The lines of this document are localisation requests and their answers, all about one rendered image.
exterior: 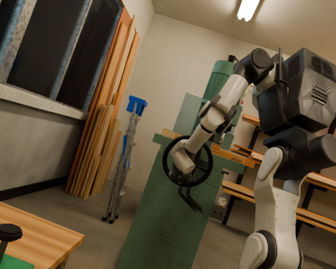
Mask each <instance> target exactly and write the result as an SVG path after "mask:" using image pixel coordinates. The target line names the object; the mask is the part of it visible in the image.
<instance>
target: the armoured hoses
mask: <svg viewBox="0 0 336 269"><path fill-rule="evenodd" d="M202 147H203V146H202ZM202 147H201V148H200V149H199V150H198V152H197V154H196V158H195V162H194V163H196V164H197V165H198V162H199V158H200V155H201V151H202ZM196 169H197V167H195V168H194V169H193V170H192V173H191V175H192V178H193V179H192V181H194V176H195V173H196ZM191 188H192V187H188V188H187V191H186V196H185V195H184V194H183V193H182V189H183V187H182V186H179V188H178V194H179V195H180V197H181V198H182V199H183V200H184V201H185V202H186V203H187V204H188V205H189V206H190V207H191V209H192V210H193V211H194V213H197V212H198V211H200V212H201V213H202V214H205V212H206V211H205V210H204V209H203V208H202V207H201V206H200V205H199V204H198V203H197V202H196V201H195V200H194V199H193V198H192V197H191V196H190V191H191Z"/></svg>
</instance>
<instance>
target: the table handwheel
mask: <svg viewBox="0 0 336 269"><path fill-rule="evenodd" d="M190 137H191V136H189V135H187V136H180V137H177V138H175V139H174V140H172V141H171V142H170V143H169V144H168V145H167V147H166V149H165V151H164V153H163V158H162V164H163V169H164V172H165V174H166V175H167V177H168V178H169V172H170V170H169V168H168V166H167V156H168V154H169V151H170V150H171V148H172V147H173V146H174V145H175V144H177V143H178V142H179V141H181V140H183V139H189V138H190ZM203 147H204V149H205V150H206V152H207V155H208V158H209V164H208V167H207V169H204V168H202V167H200V166H199V165H197V164H196V163H194V165H195V167H197V168H199V169H200V170H202V171H204V172H205V174H204V175H203V176H202V177H201V178H200V179H198V180H196V181H192V182H190V183H189V184H188V185H186V184H185V183H181V184H178V182H177V181H172V182H174V183H175V184H177V185H179V186H182V187H194V186H197V185H199V184H201V183H203V182H204V181H206V180H207V178H208V177H209V175H210V174H211V172H212V169H213V164H214V159H213V154H212V151H211V149H210V147H209V146H208V144H207V143H204V144H203ZM171 170H172V169H171Z"/></svg>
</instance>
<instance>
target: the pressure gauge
mask: <svg viewBox="0 0 336 269"><path fill-rule="evenodd" d="M228 202H229V201H228V198H227V197H226V196H225V195H220V196H219V197H218V204H219V205H220V206H219V208H220V209H221V208H222V207H224V206H226V205H227V204H228Z"/></svg>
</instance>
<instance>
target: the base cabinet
mask: <svg viewBox="0 0 336 269"><path fill-rule="evenodd" d="M178 188H179V185H177V184H175V183H174V182H172V181H171V180H170V179H169V178H168V177H167V175H166V174H165V172H164V169H163V167H160V166H159V165H156V164H153V167H152V169H151V172H150V175H149V177H148V180H147V183H146V186H145V189H144V191H143V194H142V197H141V200H140V202H139V205H138V208H137V211H136V213H135V216H134V219H133V222H132V225H131V227H130V230H129V233H128V235H127V238H126V241H125V243H124V247H123V250H122V252H121V255H120V257H119V260H118V263H117V266H116V269H191V267H192V265H193V262H194V259H195V256H196V254H197V251H198V247H199V245H200V242H201V239H202V237H203V234H204V231H205V228H206V225H207V222H208V220H209V217H210V214H211V211H212V208H213V206H214V203H215V200H216V198H217V194H218V192H219V189H218V188H215V187H213V186H210V185H208V184H205V183H201V184H199V185H197V186H194V187H192V188H191V191H190V196H191V197H192V198H193V199H194V200H195V201H196V202H197V203H198V204H199V205H200V206H201V207H202V208H203V209H204V210H205V211H206V212H205V214H202V213H201V212H200V211H198V212H197V213H194V211H193V210H192V209H191V207H190V206H189V205H188V204H187V203H186V202H185V201H184V200H183V199H182V198H181V197H180V195H179V194H178Z"/></svg>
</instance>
